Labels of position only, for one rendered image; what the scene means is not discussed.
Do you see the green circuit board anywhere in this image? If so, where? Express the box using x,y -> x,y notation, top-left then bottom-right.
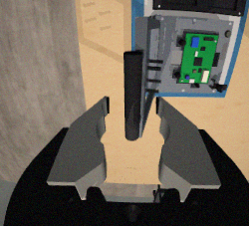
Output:
179,33 -> 218,84

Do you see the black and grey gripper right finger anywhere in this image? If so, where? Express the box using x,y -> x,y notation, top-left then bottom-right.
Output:
155,97 -> 249,226

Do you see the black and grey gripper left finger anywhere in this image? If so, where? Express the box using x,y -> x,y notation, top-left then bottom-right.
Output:
4,96 -> 110,226

